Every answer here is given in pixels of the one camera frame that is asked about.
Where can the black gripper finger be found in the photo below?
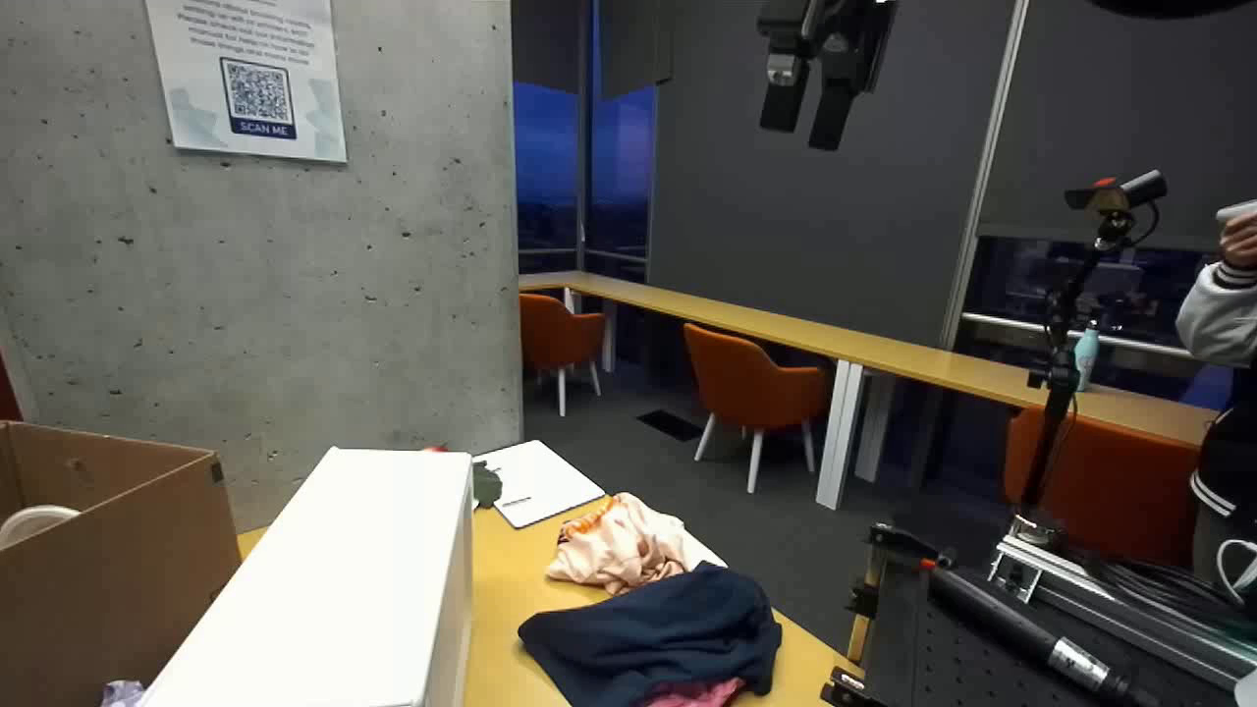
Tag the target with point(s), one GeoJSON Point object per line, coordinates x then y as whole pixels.
{"type": "Point", "coordinates": [785, 80]}
{"type": "Point", "coordinates": [852, 80]}

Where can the white handheld controller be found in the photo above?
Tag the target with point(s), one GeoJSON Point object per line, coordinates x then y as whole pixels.
{"type": "Point", "coordinates": [1238, 208]}

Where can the dark blue cloth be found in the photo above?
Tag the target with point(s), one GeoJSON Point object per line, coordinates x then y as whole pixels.
{"type": "Point", "coordinates": [653, 634]}

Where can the grey sleeved operator forearm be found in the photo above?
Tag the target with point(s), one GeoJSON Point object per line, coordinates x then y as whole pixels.
{"type": "Point", "coordinates": [1218, 319]}

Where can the peach orange printed cloth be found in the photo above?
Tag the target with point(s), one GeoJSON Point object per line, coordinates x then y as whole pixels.
{"type": "Point", "coordinates": [622, 543]}

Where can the pink cloth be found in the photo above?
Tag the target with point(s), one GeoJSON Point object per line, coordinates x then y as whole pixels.
{"type": "Point", "coordinates": [700, 694]}

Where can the white rectangular box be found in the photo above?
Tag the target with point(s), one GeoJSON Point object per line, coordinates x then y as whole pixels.
{"type": "Point", "coordinates": [328, 590]}

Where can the brown cardboard box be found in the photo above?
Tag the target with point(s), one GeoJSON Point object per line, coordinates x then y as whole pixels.
{"type": "Point", "coordinates": [120, 575]}

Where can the operator hand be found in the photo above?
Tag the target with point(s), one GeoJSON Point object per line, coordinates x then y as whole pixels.
{"type": "Point", "coordinates": [1244, 245]}

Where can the window with dusk sky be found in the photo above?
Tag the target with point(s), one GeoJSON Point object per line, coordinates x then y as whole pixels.
{"type": "Point", "coordinates": [583, 171]}

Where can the long wooden counter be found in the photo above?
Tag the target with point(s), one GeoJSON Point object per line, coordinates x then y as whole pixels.
{"type": "Point", "coordinates": [907, 355]}

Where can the orange chair white legs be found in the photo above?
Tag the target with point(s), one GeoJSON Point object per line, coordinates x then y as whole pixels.
{"type": "Point", "coordinates": [558, 335]}
{"type": "Point", "coordinates": [749, 377]}

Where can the light blue clip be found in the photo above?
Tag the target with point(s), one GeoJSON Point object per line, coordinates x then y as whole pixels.
{"type": "Point", "coordinates": [1087, 355]}

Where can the white paper sheet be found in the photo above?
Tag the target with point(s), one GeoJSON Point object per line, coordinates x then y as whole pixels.
{"type": "Point", "coordinates": [540, 479]}

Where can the orange upholstered seat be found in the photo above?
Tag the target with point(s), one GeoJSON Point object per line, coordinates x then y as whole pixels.
{"type": "Point", "coordinates": [1106, 491]}

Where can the white QR code poster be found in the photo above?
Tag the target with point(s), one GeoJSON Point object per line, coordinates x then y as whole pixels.
{"type": "Point", "coordinates": [251, 80]}

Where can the black metal cylinder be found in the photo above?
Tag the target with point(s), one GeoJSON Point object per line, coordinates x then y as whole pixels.
{"type": "Point", "coordinates": [1007, 627]}

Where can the operator torso black jacket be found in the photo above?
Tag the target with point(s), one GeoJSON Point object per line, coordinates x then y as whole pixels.
{"type": "Point", "coordinates": [1230, 512]}

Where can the black perforated breadboard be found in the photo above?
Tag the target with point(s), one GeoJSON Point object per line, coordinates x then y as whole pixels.
{"type": "Point", "coordinates": [943, 653]}

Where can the small purple object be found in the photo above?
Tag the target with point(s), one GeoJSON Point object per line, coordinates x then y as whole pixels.
{"type": "Point", "coordinates": [120, 694]}

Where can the black camera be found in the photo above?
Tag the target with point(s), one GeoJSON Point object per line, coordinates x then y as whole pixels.
{"type": "Point", "coordinates": [1119, 192]}

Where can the aluminium rail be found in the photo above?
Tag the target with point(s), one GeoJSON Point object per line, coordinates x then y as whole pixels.
{"type": "Point", "coordinates": [1125, 590]}

